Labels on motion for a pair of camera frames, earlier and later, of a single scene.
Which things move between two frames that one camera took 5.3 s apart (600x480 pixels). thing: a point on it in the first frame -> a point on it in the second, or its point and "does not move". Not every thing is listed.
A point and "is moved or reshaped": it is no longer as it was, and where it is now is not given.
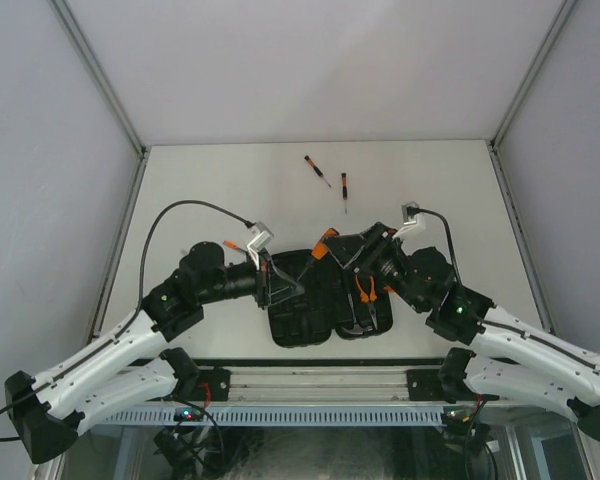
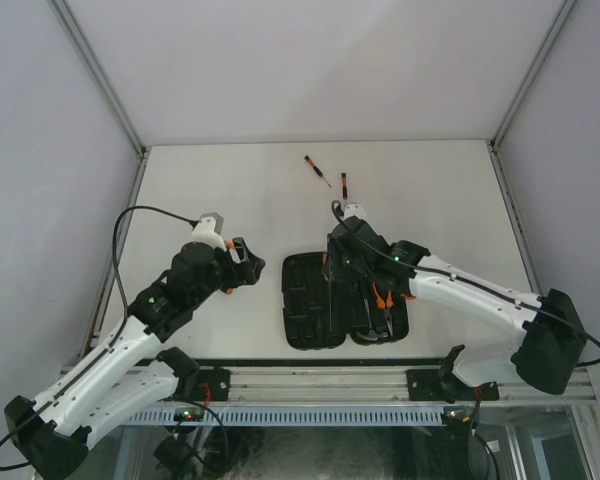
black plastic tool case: [335, 300] is moved or reshaped
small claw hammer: [357, 328] -> [371, 334]
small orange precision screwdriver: [317, 170] does not move
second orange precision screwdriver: [344, 189] does not move
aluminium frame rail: [319, 383] does not move
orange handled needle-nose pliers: [371, 298] -> [386, 305]
